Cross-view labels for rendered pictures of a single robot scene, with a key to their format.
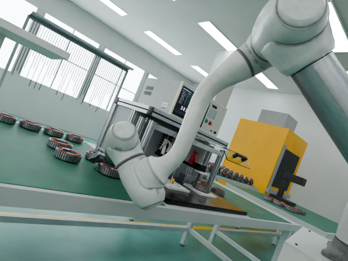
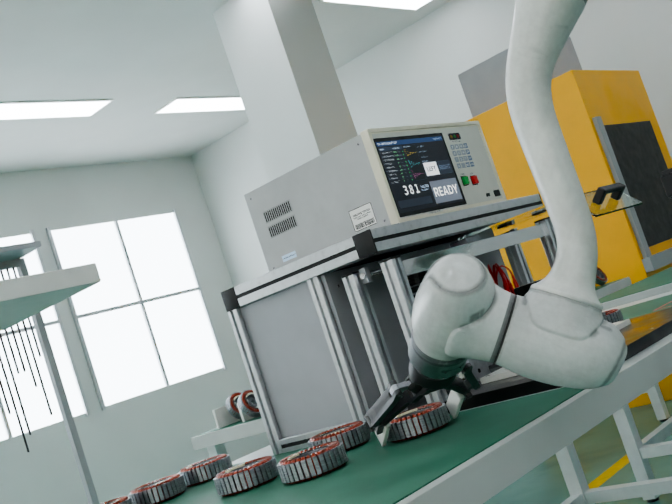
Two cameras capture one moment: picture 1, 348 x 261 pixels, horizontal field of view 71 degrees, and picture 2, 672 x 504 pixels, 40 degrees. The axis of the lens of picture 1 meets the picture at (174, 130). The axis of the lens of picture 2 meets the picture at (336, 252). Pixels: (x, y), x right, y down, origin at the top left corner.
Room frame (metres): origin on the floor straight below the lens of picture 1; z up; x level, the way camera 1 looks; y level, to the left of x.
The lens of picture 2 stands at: (-0.45, 0.49, 0.95)
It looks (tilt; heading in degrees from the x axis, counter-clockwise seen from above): 5 degrees up; 351
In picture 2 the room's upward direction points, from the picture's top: 19 degrees counter-clockwise
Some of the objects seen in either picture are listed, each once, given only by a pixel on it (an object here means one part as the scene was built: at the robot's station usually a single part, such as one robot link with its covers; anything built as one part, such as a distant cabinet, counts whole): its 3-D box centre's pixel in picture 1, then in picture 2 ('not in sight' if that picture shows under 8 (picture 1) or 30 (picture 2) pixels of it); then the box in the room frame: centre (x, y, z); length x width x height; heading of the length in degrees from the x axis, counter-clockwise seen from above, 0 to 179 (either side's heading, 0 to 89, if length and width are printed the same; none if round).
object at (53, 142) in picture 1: (60, 144); (246, 475); (1.20, 0.49, 0.77); 0.11 x 0.11 x 0.04
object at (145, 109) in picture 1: (173, 124); (391, 249); (1.62, 0.02, 1.09); 0.68 x 0.44 x 0.05; 130
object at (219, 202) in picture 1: (183, 189); (555, 359); (1.38, -0.18, 0.76); 0.64 x 0.47 x 0.02; 130
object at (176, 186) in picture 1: (171, 184); (531, 363); (1.30, -0.09, 0.78); 0.15 x 0.15 x 0.01; 40
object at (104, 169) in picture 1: (111, 170); (416, 421); (1.10, 0.20, 0.77); 0.11 x 0.11 x 0.04
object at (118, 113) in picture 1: (115, 131); (299, 368); (1.47, 0.32, 0.91); 0.28 x 0.03 x 0.32; 40
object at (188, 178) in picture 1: (185, 178); not in sight; (1.56, -0.18, 0.80); 0.08 x 0.05 x 0.06; 130
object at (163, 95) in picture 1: (181, 106); (376, 197); (1.63, 0.01, 1.22); 0.44 x 0.39 x 0.20; 130
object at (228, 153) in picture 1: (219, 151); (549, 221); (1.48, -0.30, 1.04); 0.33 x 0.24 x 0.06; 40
